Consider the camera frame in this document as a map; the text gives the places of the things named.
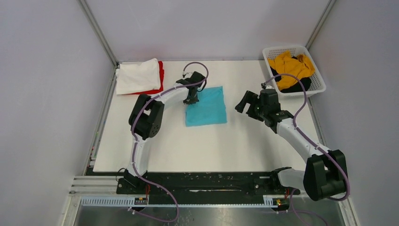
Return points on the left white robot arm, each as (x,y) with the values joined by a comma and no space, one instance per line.
(146,119)

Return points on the white plastic basket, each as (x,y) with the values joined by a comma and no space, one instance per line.
(297,61)

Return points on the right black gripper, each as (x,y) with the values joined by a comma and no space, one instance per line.
(250,97)

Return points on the left table edge rail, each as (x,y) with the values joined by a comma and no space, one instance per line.
(96,139)

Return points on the white slotted cable duct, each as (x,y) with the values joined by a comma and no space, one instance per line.
(141,202)

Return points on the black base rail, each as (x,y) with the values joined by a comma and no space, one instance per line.
(203,187)

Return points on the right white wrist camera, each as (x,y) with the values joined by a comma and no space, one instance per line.
(266,86)

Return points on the corner aluminium post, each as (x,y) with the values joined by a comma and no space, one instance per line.
(320,23)
(98,31)

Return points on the table edge rail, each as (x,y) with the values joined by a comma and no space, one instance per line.
(322,111)
(96,139)

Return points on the yellow t-shirt in basket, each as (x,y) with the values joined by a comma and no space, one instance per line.
(291,70)

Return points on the left corner aluminium post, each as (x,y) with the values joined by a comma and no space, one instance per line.
(98,31)

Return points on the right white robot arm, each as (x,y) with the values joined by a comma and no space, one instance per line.
(325,174)

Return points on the right corner aluminium post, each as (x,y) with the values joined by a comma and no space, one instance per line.
(320,23)

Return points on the red folded t-shirt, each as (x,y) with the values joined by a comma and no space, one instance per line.
(155,91)

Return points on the turquoise t-shirt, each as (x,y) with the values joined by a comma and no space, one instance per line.
(209,110)

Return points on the white folded t-shirt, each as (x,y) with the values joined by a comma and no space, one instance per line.
(136,77)

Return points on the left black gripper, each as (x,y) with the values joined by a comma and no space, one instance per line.
(191,101)

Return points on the black t-shirt in basket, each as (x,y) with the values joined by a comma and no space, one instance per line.
(297,85)

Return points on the right table edge rail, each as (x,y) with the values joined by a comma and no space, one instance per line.
(322,111)

